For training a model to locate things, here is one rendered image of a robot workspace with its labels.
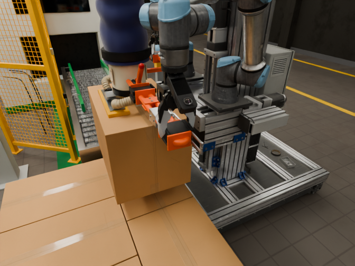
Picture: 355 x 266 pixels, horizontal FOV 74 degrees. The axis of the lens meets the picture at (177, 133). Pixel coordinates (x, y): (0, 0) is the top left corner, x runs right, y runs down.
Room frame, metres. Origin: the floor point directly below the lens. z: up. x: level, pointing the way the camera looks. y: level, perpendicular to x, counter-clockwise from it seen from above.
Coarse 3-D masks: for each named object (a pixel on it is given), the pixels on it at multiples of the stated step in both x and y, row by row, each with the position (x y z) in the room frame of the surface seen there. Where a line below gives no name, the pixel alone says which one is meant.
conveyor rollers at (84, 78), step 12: (84, 72) 3.36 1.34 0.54; (96, 72) 3.35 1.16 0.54; (72, 84) 2.87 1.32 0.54; (84, 84) 2.85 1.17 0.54; (96, 84) 2.84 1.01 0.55; (84, 96) 2.50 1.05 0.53; (84, 120) 1.90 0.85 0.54; (84, 132) 1.72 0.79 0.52; (96, 132) 1.69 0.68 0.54; (96, 144) 1.51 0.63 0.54
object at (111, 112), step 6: (102, 90) 1.22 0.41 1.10; (108, 90) 1.17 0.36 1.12; (102, 96) 1.15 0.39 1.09; (102, 102) 1.09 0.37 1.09; (108, 102) 1.06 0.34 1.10; (108, 108) 1.01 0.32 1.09; (120, 108) 1.00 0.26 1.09; (126, 108) 1.01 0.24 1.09; (108, 114) 0.95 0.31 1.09; (114, 114) 0.96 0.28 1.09; (120, 114) 0.97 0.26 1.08; (126, 114) 0.98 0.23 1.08
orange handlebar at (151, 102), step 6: (150, 72) 1.24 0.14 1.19; (150, 96) 0.88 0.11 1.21; (144, 102) 0.80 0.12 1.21; (150, 102) 0.80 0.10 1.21; (156, 102) 0.81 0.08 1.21; (144, 108) 0.81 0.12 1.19; (186, 138) 0.57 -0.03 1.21; (174, 144) 0.55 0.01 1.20; (180, 144) 0.55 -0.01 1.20; (186, 144) 0.56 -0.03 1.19
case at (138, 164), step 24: (96, 96) 1.20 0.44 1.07; (96, 120) 1.12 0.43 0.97; (120, 120) 0.92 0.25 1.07; (144, 120) 0.92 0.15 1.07; (120, 144) 0.82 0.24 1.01; (144, 144) 0.86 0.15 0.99; (120, 168) 0.82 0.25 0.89; (144, 168) 0.86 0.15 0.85; (168, 168) 0.91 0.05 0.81; (120, 192) 0.81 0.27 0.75; (144, 192) 0.86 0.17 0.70
